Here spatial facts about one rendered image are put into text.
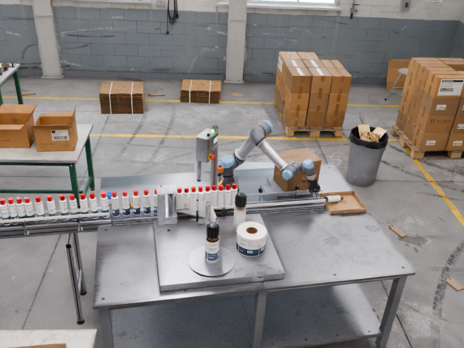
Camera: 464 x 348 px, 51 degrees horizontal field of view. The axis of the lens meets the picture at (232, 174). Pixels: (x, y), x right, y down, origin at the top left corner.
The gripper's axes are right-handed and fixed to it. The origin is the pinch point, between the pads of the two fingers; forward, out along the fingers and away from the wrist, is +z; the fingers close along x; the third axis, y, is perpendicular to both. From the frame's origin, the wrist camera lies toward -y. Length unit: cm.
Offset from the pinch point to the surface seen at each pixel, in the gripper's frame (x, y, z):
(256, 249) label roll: -59, 60, -23
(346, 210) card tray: 17.7, 13.3, 13.1
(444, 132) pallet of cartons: 222, -202, 135
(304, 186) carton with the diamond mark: -3.6, -20.3, 1.7
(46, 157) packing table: -211, -115, -62
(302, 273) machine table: -36, 75, -3
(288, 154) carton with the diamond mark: -6.2, -35.6, -23.1
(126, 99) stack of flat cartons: -162, -391, 13
